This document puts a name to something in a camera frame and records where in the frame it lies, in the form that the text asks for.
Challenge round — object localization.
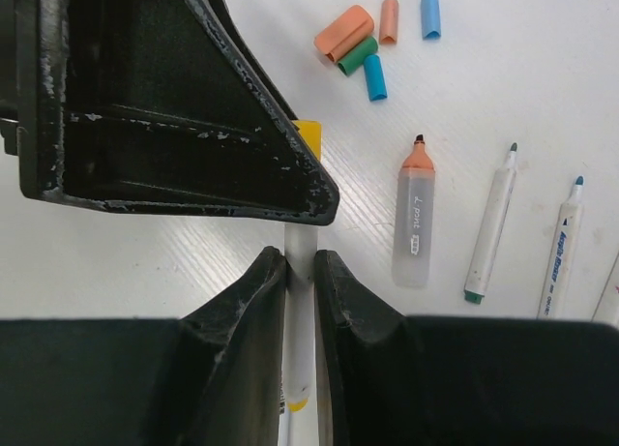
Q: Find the sky blue pen cap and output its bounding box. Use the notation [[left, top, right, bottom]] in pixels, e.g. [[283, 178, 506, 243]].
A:
[[364, 54, 388, 102]]

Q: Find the navy blue marker pen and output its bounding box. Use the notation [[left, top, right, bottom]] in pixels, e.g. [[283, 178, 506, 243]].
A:
[[279, 383, 286, 415]]

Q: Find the peach pen cap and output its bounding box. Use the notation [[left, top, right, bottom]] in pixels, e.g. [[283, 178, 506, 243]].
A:
[[378, 0, 399, 45]]

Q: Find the sky blue marker pen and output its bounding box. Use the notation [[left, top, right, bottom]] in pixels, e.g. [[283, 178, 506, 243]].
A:
[[537, 175, 584, 319]]

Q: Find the orange cap highlighter pen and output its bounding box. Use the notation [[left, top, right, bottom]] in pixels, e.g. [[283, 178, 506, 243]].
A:
[[392, 134, 435, 288]]

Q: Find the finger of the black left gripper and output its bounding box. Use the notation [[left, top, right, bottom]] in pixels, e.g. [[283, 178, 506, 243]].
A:
[[14, 0, 339, 225]]

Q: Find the green marker pen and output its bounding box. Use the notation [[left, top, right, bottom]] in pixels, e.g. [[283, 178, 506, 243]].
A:
[[463, 142, 518, 305]]

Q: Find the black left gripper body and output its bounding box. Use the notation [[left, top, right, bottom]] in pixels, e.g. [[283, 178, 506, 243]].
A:
[[0, 0, 23, 157]]

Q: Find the peach marker pen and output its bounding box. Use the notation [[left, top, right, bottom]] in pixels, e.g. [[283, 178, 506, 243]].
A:
[[592, 256, 619, 328]]

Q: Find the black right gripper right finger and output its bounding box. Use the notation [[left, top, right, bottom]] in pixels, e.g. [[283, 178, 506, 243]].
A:
[[314, 250, 435, 445]]

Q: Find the orange highlighter cap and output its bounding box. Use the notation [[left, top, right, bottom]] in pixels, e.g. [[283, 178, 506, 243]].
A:
[[313, 5, 374, 63]]

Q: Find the green pen cap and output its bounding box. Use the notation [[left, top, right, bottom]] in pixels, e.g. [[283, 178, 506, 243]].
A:
[[337, 36, 378, 76]]

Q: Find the yellow marker pen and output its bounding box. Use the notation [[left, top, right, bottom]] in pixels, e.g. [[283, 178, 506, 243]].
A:
[[282, 119, 324, 413]]

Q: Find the light blue pen cap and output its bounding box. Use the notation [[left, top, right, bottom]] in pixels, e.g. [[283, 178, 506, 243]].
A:
[[420, 0, 441, 40]]

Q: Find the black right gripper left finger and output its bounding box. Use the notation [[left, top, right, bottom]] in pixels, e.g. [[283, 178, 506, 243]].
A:
[[140, 247, 286, 445]]

